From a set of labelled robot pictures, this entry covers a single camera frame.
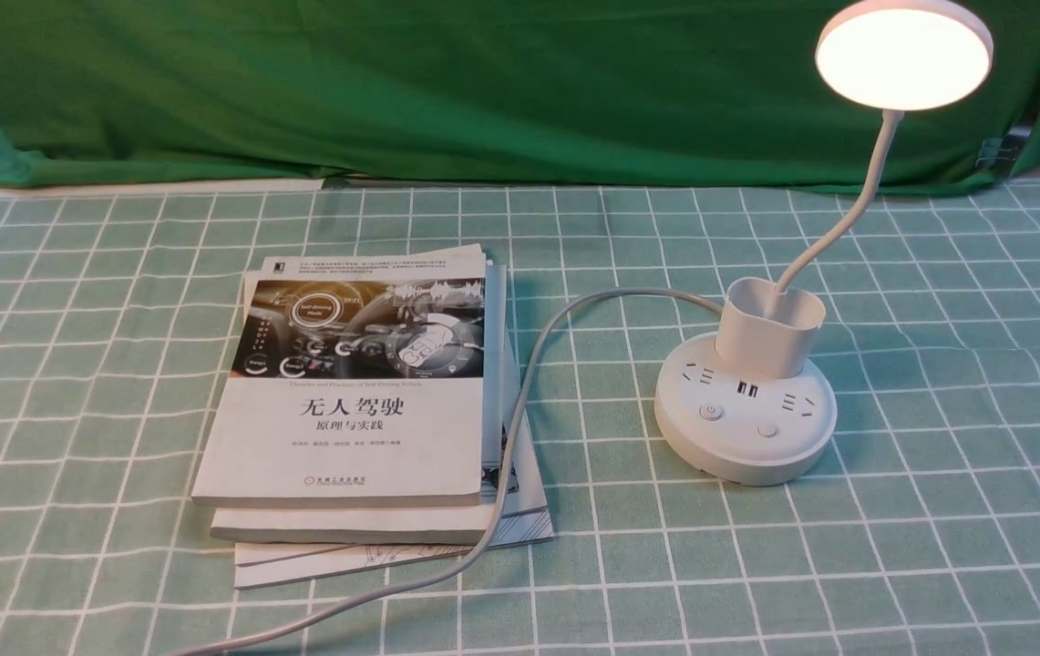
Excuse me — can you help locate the bottom thin white book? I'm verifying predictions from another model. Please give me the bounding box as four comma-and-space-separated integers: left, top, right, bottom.
234, 401, 554, 589

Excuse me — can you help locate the green checkered tablecloth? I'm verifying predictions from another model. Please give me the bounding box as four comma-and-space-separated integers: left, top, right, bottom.
0, 182, 1040, 655

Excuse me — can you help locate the metal binder clip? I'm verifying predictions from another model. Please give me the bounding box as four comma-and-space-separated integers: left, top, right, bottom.
976, 125, 1032, 179

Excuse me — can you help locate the white desk lamp with base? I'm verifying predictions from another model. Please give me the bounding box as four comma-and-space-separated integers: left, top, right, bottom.
654, 1, 994, 487

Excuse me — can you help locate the middle white book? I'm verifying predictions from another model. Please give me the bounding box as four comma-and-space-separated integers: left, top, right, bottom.
211, 264, 521, 546

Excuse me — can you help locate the white lamp power cable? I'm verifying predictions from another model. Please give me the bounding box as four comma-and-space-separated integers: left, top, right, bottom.
168, 288, 724, 656

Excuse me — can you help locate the top white paperback book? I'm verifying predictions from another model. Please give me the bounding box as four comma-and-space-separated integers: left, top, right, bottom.
191, 243, 489, 508

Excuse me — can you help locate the green backdrop cloth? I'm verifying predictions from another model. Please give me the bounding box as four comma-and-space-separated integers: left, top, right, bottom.
0, 0, 1040, 196

